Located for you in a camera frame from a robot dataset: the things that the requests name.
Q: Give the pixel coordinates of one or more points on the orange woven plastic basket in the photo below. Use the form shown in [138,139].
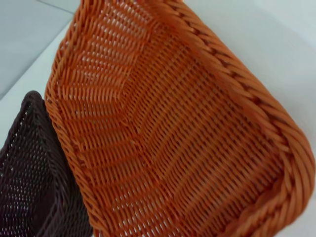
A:
[172,128]

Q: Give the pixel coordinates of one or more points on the dark brown woven basket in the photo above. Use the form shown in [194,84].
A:
[29,172]

